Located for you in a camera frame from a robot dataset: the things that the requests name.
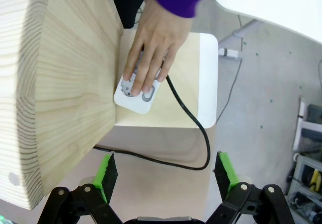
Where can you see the white power strip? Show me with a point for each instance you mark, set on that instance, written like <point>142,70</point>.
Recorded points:
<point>133,103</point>

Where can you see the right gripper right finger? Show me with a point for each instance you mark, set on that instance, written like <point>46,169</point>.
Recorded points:
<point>249,204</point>

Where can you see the grey metal table leg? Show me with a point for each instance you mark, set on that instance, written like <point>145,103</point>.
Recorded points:
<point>239,34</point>

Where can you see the person's left hand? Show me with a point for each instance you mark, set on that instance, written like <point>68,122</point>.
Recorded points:
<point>156,37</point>

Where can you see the white side table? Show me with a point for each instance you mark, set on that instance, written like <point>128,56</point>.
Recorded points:
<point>276,10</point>

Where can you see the right white platform board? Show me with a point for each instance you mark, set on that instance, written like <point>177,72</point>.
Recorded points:
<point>181,103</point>

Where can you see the grey storage cart with tools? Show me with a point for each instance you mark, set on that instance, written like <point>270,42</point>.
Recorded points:
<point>308,158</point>

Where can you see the four-compartment pine wood shelf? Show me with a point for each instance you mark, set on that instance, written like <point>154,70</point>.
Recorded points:
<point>63,83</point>

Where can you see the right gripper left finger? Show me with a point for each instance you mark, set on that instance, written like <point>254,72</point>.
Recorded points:
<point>83,204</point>

